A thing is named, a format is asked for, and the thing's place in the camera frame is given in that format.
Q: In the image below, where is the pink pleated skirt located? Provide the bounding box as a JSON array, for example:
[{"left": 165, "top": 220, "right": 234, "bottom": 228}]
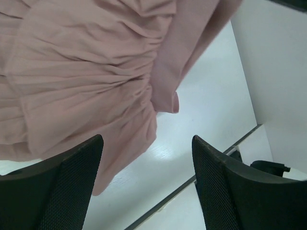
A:
[{"left": 0, "top": 0, "right": 241, "bottom": 196}]

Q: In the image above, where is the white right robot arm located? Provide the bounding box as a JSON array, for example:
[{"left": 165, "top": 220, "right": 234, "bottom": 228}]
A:
[{"left": 224, "top": 147, "right": 291, "bottom": 177}]

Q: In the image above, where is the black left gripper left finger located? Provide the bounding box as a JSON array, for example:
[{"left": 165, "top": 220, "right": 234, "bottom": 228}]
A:
[{"left": 0, "top": 135, "right": 104, "bottom": 230}]

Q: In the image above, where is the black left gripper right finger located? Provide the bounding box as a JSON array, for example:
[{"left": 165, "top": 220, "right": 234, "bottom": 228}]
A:
[{"left": 192, "top": 136, "right": 307, "bottom": 230}]

